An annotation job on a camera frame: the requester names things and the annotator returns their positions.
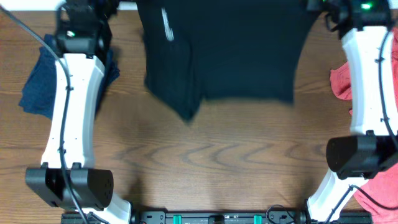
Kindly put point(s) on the folded navy blue garment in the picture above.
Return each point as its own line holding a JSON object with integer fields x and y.
{"x": 38, "y": 93}

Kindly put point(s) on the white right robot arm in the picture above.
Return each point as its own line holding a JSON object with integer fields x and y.
{"x": 365, "y": 30}

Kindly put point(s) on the black t-shirt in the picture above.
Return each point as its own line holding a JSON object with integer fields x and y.
{"x": 198, "y": 50}

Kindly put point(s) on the red t-shirt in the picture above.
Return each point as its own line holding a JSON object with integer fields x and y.
{"x": 383, "y": 188}

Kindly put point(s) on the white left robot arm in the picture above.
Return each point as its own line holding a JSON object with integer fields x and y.
{"x": 65, "y": 86}

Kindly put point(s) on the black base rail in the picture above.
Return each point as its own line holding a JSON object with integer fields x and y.
{"x": 275, "y": 214}

